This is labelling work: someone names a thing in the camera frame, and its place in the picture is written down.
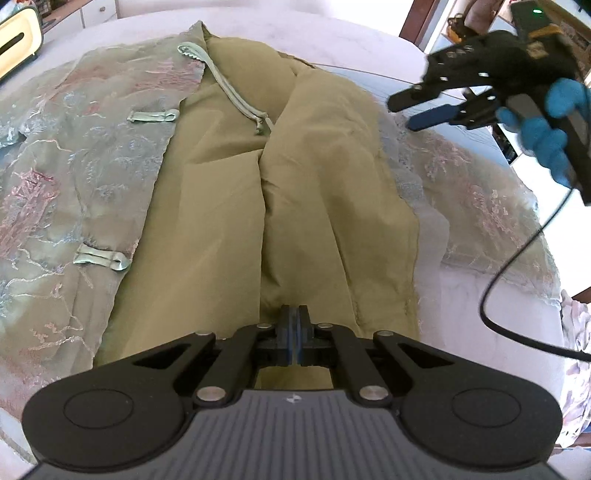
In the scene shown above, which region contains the green embroidered sheer garment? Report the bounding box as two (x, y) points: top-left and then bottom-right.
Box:
(1, 23), (563, 417)

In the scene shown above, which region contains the blue gloved right hand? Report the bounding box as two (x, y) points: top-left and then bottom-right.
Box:
(496, 78), (591, 188)

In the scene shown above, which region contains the white drawer cabinet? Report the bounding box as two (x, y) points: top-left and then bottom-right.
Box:
(43, 0), (118, 43)

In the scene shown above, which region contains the yellow tissue box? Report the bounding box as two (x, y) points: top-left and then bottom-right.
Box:
(1, 1), (43, 81)

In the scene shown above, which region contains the black cable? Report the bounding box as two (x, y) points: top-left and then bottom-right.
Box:
(479, 186), (591, 362)

